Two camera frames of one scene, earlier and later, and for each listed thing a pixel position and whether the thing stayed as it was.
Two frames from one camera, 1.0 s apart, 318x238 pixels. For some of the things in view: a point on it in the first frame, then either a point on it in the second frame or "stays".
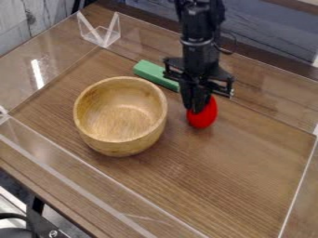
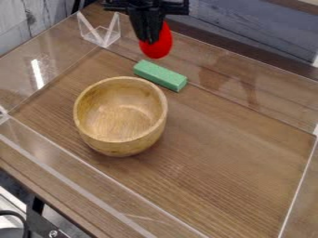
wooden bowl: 120,114 stays
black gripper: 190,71 -> 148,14
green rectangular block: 151,72 stays
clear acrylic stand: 100,35 stays
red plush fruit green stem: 203,118 -> 159,48
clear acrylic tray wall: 44,171 stays
